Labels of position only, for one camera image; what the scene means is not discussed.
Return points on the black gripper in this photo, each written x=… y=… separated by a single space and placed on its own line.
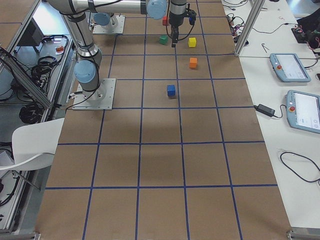
x=175 y=21

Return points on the red block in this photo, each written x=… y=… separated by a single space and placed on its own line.
x=165 y=21

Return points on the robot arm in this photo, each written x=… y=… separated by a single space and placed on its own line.
x=105 y=20
x=74 y=12

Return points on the green block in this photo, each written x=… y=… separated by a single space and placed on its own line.
x=163 y=39

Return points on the yellow block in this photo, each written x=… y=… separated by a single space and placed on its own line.
x=192 y=42

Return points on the orange block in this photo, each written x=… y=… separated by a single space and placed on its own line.
x=193 y=62

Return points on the blue block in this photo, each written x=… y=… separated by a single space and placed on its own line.
x=171 y=90

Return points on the orange snack packet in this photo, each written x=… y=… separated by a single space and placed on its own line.
x=59 y=50

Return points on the black power adapter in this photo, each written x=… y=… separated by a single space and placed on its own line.
x=264 y=110

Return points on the far teach pendant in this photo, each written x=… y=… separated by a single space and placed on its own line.
x=288 y=68

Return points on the teach pendant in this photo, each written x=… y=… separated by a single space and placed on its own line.
x=288 y=68
x=303 y=111

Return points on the near teach pendant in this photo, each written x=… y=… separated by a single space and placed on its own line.
x=303 y=111

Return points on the white chair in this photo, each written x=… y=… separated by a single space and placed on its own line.
x=34 y=146

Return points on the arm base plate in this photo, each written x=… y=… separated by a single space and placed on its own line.
x=102 y=99
x=98 y=30

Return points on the aluminium frame post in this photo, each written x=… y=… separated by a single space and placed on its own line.
x=251 y=19

